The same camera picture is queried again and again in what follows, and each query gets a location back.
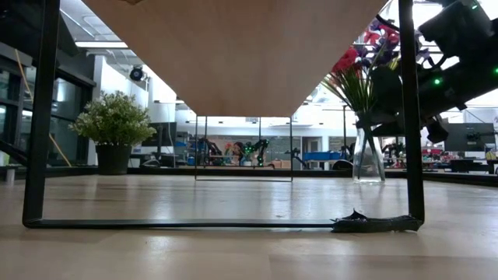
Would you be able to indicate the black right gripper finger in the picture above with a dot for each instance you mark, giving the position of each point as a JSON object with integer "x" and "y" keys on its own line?
{"x": 383, "y": 117}
{"x": 389, "y": 131}

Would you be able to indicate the clear glass vase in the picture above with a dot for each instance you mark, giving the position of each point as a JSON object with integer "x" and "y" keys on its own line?
{"x": 367, "y": 163}

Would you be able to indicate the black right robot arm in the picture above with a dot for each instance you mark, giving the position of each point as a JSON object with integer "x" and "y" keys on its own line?
{"x": 459, "y": 58}

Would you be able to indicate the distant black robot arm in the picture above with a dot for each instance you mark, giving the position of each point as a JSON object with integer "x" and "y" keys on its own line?
{"x": 208, "y": 149}
{"x": 258, "y": 149}

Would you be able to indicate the blue covered workbench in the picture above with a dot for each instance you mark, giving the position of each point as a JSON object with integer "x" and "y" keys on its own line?
{"x": 321, "y": 156}

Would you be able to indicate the black computer monitor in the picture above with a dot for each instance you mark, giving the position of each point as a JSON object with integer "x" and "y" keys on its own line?
{"x": 467, "y": 136}
{"x": 159, "y": 134}

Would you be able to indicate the black tape patch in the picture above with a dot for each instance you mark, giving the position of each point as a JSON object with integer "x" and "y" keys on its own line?
{"x": 373, "y": 225}

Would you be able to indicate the potted green white-flowered plant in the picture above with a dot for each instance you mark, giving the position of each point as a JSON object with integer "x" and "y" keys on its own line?
{"x": 113, "y": 120}

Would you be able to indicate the ceiling light bar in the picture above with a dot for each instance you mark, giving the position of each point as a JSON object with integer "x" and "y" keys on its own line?
{"x": 101, "y": 44}

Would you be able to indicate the white cylinder post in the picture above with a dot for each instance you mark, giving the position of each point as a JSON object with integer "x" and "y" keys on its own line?
{"x": 10, "y": 175}

